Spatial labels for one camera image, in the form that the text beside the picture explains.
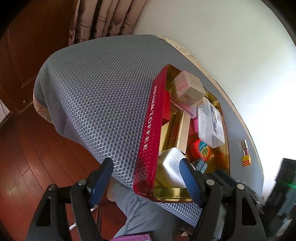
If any yellow block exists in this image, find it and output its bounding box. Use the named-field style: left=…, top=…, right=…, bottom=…
left=242, top=155, right=251, bottom=166

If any brown wooden block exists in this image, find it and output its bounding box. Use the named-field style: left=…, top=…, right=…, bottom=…
left=243, top=149, right=249, bottom=156

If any small beige wooden block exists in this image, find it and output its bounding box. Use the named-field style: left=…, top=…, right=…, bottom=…
left=241, top=140, right=248, bottom=150

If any blue patterned tin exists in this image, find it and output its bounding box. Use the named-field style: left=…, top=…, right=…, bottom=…
left=191, top=159, right=208, bottom=174

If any orange tape measure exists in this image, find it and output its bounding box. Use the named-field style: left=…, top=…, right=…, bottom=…
left=189, top=139, right=211, bottom=161

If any white power adapter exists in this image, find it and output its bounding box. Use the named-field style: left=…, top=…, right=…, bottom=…
left=156, top=147, right=186, bottom=188

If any large clear plastic case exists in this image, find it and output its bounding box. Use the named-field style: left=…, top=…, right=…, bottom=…
left=197, top=101, right=225, bottom=148

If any clear case red insert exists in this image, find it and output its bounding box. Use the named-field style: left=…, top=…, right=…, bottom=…
left=170, top=98, right=197, bottom=119

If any kraft cardboard cube box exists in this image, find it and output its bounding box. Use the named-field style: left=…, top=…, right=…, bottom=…
left=171, top=70, right=206, bottom=105

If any pink block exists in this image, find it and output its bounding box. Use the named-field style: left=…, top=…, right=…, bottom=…
left=192, top=116, right=198, bottom=133

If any red block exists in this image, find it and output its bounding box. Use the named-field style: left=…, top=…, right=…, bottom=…
left=162, top=90, right=171, bottom=125

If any purple sleeve forearm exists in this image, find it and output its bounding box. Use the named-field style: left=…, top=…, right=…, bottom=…
left=110, top=234, right=152, bottom=241

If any grey trouser leg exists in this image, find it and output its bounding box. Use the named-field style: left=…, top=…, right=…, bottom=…
left=107, top=178, right=195, bottom=240

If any red gold tin box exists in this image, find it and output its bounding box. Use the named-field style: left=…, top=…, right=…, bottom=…
left=132, top=64, right=231, bottom=203

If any grey honeycomb mat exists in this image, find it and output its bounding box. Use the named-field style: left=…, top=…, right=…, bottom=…
left=34, top=35, right=263, bottom=225

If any brown wooden door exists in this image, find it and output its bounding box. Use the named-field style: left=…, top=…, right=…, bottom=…
left=1, top=1, right=77, bottom=115

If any patterned beige curtain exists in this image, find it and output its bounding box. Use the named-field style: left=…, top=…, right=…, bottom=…
left=68, top=0, right=147, bottom=46

